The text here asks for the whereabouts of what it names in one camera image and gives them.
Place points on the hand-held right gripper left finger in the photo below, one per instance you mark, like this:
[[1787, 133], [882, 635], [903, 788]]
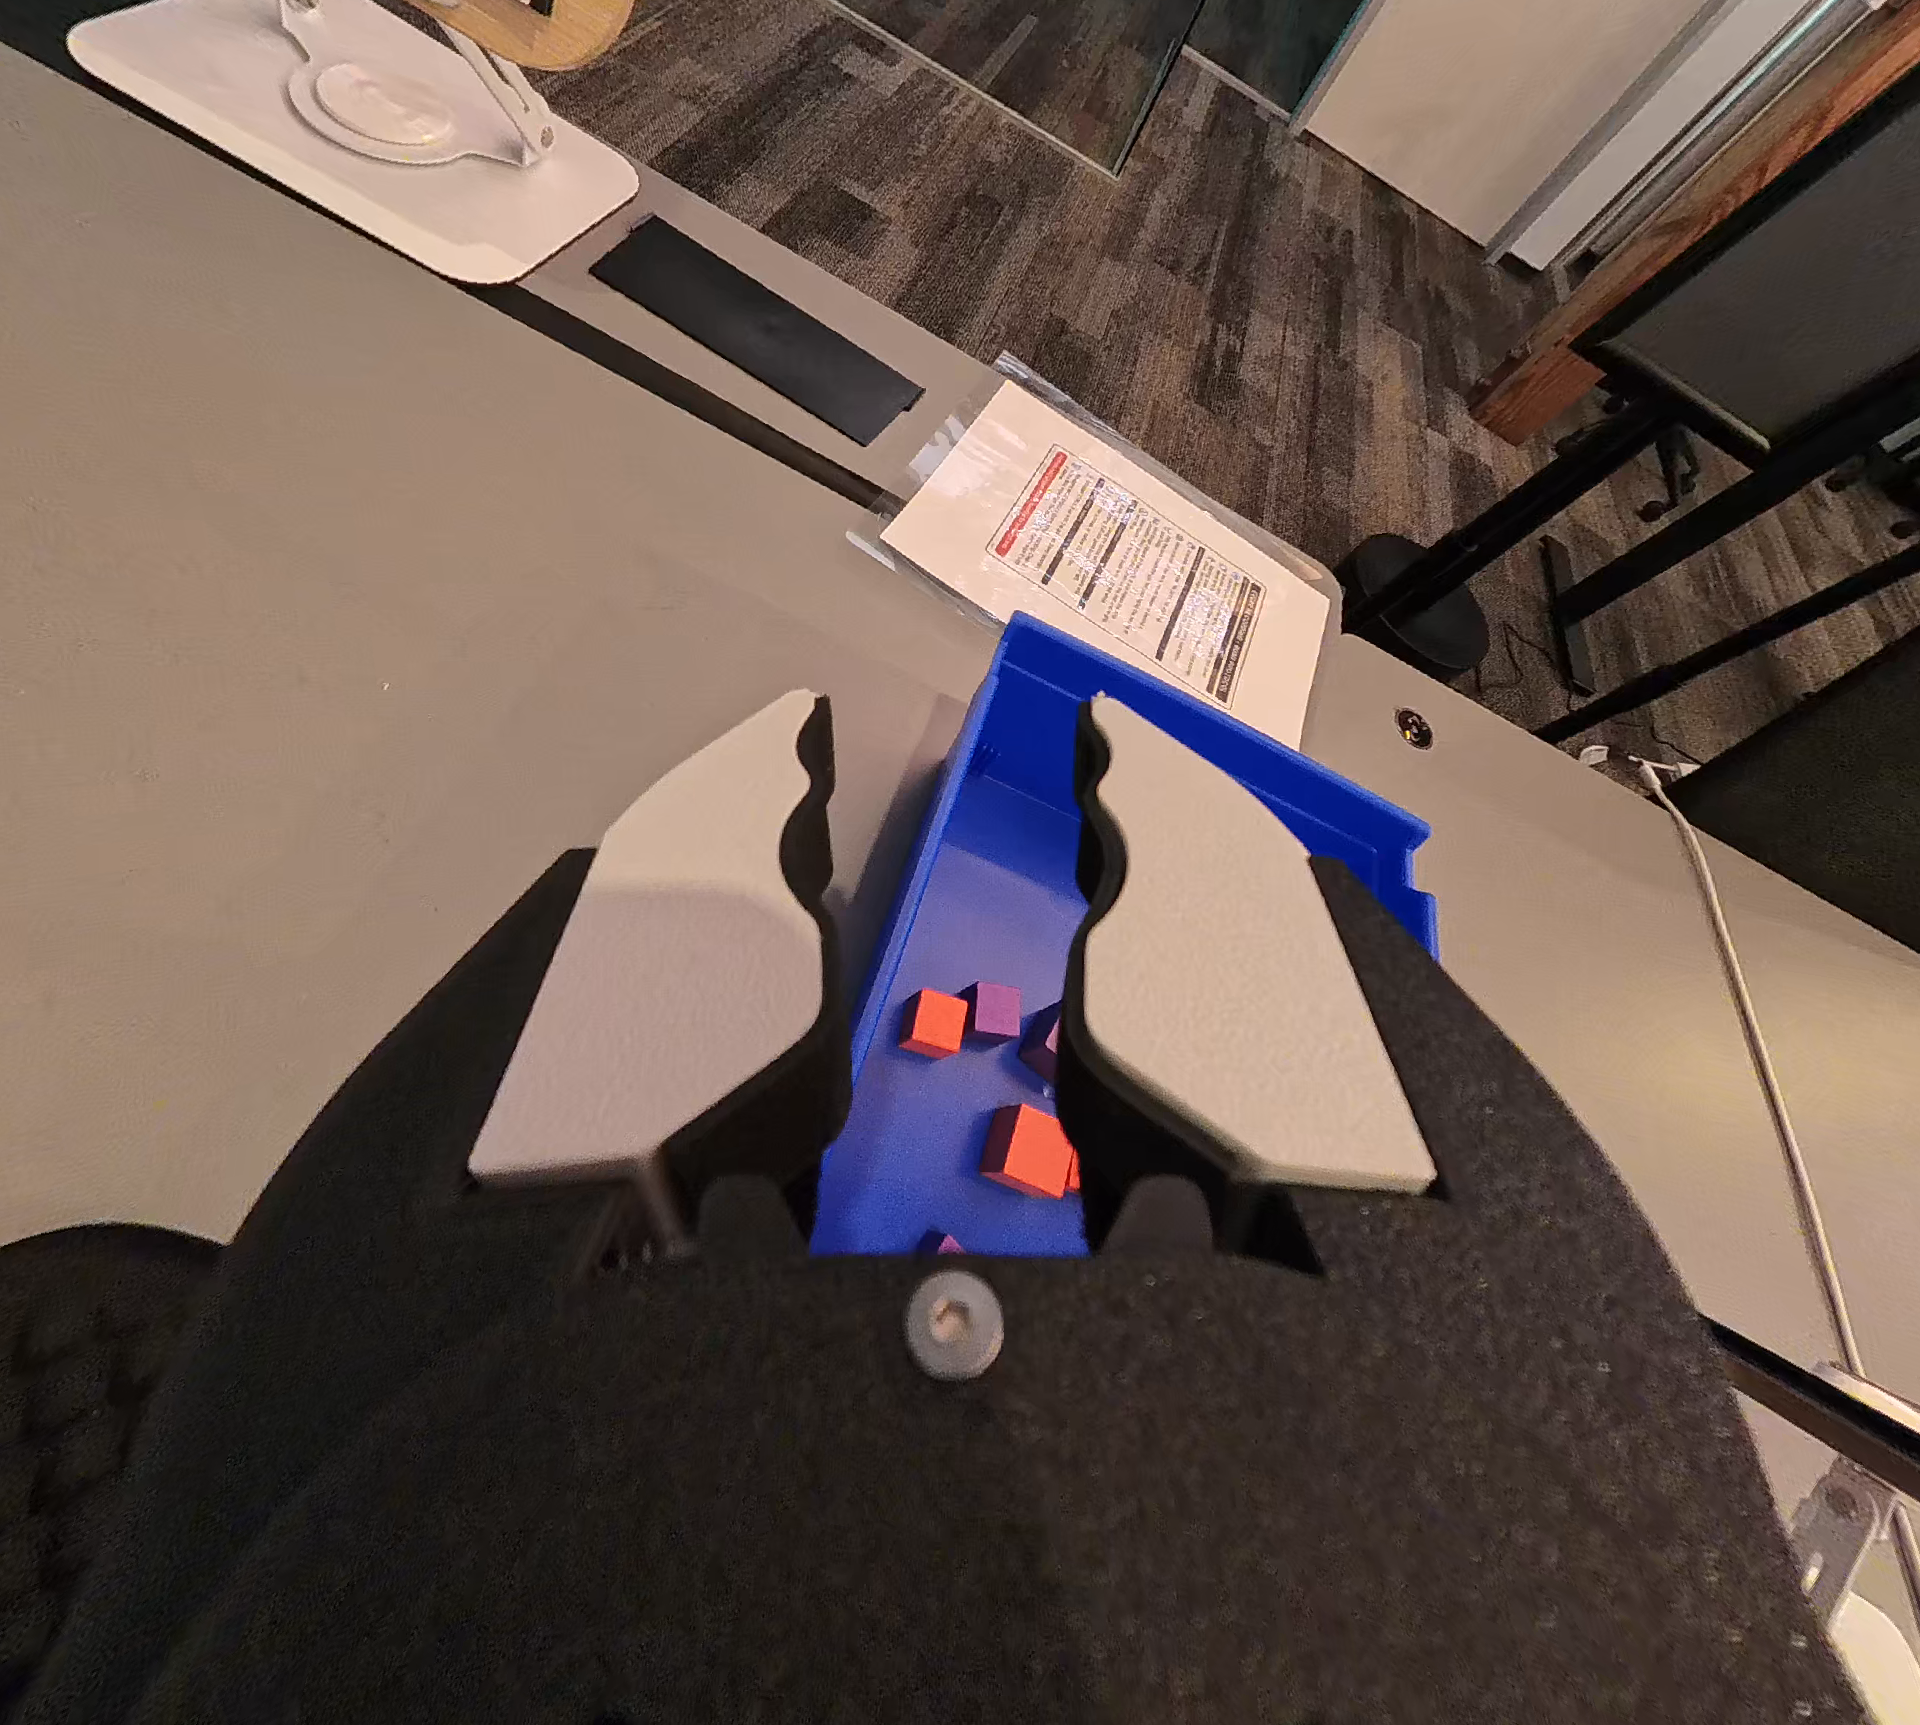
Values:
[[661, 1005]]

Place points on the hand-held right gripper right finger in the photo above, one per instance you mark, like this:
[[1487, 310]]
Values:
[[1245, 1005]]

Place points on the blue plastic bin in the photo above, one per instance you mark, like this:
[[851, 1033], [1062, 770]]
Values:
[[960, 885]]

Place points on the black desk grommet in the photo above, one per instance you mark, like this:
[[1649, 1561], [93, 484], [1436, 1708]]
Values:
[[1413, 728]]

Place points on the laminated paper sheet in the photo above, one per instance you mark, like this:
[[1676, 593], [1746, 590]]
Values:
[[1020, 512]]

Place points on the black mesh chair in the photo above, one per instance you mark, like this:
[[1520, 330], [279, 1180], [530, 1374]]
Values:
[[75, 1426]]

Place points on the white cabinet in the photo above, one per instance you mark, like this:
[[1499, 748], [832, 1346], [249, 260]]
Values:
[[1531, 30]]

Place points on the black desk frame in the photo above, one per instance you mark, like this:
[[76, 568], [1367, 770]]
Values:
[[1724, 512]]

